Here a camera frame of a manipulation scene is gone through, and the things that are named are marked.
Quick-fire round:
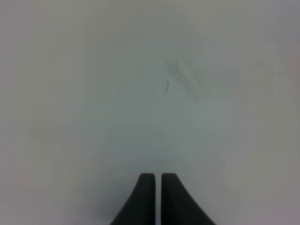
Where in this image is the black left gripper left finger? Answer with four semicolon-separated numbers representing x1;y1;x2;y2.
111;173;156;225

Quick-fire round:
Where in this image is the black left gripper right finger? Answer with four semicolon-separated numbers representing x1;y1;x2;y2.
161;173;215;225

